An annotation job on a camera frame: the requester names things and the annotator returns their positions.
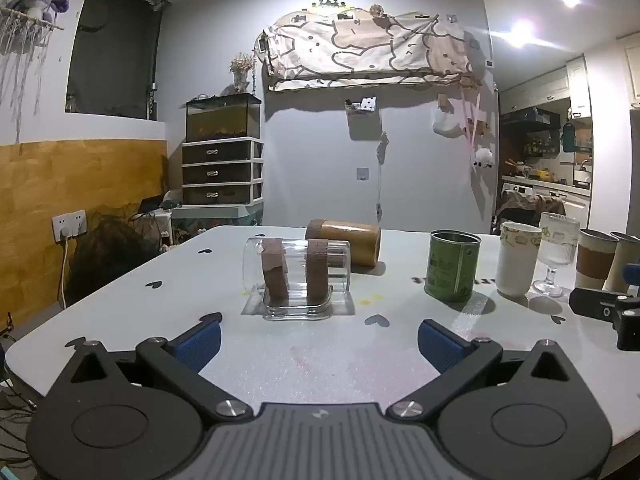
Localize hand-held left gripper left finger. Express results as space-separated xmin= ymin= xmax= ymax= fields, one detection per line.
xmin=47 ymin=320 xmax=253 ymax=425

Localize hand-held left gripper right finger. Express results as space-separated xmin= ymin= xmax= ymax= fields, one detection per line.
xmin=390 ymin=319 xmax=593 ymax=423

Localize glass cup with brown bands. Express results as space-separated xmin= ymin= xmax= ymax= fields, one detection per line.
xmin=242 ymin=236 xmax=352 ymax=322

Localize cup with brown sleeve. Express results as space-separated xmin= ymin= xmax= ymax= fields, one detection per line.
xmin=575 ymin=228 xmax=621 ymax=290
xmin=602 ymin=231 xmax=640 ymax=294

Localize white printed paper cup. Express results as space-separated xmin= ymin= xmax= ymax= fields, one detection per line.
xmin=495 ymin=222 xmax=544 ymax=297

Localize bamboo cup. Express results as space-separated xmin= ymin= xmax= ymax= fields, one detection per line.
xmin=305 ymin=218 xmax=382 ymax=269

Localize ribbed glass goblet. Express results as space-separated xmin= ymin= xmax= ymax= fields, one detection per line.
xmin=532 ymin=212 xmax=581 ymax=299

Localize green tin can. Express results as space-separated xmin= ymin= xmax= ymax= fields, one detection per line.
xmin=424 ymin=230 xmax=482 ymax=304

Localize dark cloth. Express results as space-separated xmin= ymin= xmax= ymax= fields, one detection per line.
xmin=66 ymin=214 xmax=162 ymax=307

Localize washing machine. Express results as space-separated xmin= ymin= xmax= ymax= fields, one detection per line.
xmin=501 ymin=182 xmax=535 ymax=207

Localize white drawer unit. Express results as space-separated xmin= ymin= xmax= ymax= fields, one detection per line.
xmin=180 ymin=137 xmax=265 ymax=207

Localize white hanging bag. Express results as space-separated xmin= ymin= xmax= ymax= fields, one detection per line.
xmin=432 ymin=107 xmax=464 ymax=138

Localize glass fish tank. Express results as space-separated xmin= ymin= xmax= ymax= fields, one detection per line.
xmin=185 ymin=92 xmax=262 ymax=144

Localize dried flowers in vase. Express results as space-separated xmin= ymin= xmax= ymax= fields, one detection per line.
xmin=229 ymin=52 xmax=257 ymax=95

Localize printed blanket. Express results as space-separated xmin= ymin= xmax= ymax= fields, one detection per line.
xmin=259 ymin=9 xmax=485 ymax=93

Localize dark window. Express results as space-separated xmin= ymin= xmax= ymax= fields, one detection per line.
xmin=65 ymin=0 xmax=167 ymax=122

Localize purple plush toy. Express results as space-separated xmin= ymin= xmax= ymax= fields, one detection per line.
xmin=14 ymin=0 xmax=71 ymax=24

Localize white power cable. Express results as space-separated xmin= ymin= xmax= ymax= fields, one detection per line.
xmin=58 ymin=236 xmax=70 ymax=311

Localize white wall socket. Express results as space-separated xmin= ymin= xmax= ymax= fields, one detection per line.
xmin=52 ymin=209 xmax=89 ymax=239

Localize kitchen wall shelf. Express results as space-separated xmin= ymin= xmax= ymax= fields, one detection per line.
xmin=500 ymin=107 xmax=562 ymax=127

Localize metal wall bracket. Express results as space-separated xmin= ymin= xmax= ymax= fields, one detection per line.
xmin=344 ymin=95 xmax=377 ymax=114

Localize white macrame wall hanger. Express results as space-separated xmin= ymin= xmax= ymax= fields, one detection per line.
xmin=0 ymin=0 xmax=67 ymax=143

